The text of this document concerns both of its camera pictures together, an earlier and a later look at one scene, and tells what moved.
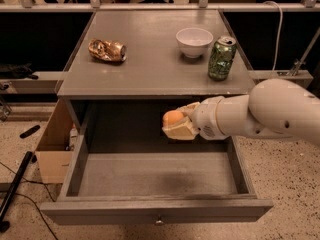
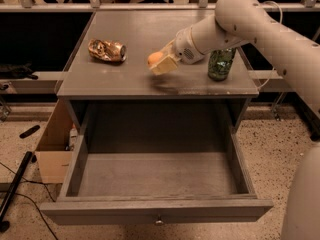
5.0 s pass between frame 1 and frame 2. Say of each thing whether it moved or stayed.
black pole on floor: stayed
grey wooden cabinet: stayed
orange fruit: moved
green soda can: stayed
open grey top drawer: stayed
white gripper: moved
